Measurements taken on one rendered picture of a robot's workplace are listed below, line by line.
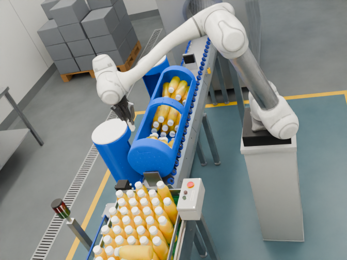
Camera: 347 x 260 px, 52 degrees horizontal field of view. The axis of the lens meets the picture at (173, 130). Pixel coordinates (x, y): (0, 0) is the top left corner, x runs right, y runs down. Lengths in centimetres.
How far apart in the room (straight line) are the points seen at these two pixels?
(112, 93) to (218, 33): 50
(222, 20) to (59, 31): 443
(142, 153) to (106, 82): 68
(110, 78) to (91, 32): 398
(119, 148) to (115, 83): 110
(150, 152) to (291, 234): 130
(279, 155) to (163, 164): 68
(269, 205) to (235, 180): 84
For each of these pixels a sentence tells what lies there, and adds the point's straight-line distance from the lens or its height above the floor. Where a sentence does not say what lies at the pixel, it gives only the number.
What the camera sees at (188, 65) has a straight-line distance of 318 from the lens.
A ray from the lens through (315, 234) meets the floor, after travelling 295.
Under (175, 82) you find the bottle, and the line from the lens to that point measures 265.
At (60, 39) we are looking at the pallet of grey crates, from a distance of 582.
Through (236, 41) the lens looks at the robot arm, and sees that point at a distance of 149.
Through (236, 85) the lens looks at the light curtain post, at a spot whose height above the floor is 61.
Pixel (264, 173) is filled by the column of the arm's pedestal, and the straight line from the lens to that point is 230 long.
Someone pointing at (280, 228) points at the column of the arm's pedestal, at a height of 17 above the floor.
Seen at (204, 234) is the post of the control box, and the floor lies 74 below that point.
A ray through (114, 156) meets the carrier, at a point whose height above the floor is 90.
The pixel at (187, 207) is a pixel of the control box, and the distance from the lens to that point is 181.
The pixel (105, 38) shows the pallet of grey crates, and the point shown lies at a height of 61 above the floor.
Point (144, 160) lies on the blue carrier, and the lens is 212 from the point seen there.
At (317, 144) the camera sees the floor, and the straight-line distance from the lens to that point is 357.
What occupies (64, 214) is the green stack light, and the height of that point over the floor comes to 119.
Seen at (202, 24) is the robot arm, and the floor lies 184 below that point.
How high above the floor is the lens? 248
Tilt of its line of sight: 37 degrees down
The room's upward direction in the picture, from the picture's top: 21 degrees counter-clockwise
